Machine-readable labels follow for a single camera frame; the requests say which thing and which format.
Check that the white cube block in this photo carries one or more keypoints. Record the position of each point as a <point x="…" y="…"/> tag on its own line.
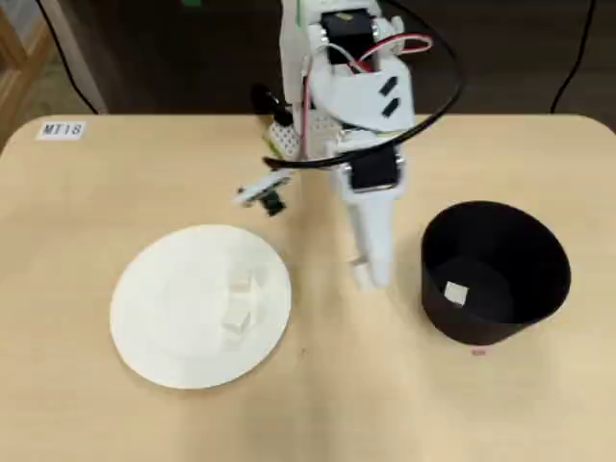
<point x="234" y="323"/>
<point x="239" y="285"/>
<point x="454" y="292"/>

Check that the white paper plate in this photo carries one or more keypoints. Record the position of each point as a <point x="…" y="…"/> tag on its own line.
<point x="168" y="337"/>

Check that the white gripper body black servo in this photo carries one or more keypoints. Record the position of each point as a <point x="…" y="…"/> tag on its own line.
<point x="372" y="176"/>

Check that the black pot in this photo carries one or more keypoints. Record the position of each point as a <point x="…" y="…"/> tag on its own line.
<point x="457" y="329"/>

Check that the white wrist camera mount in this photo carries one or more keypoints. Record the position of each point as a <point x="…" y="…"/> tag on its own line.
<point x="262" y="187"/>

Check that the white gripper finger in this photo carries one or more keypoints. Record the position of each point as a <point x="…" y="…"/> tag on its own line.
<point x="362" y="278"/>
<point x="373" y="236"/>

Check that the light grey post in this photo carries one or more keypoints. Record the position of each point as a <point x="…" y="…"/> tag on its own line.
<point x="86" y="77"/>

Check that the white perforated base plate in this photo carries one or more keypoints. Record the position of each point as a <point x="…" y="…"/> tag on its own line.
<point x="284" y="137"/>

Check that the green tape strip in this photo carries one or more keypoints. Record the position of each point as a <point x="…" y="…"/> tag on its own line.
<point x="265" y="142"/>

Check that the light wooden frame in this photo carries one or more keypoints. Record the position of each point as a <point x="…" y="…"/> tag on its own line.
<point x="17" y="62"/>

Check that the white MT18 label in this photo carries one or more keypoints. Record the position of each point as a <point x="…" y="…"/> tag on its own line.
<point x="61" y="130"/>

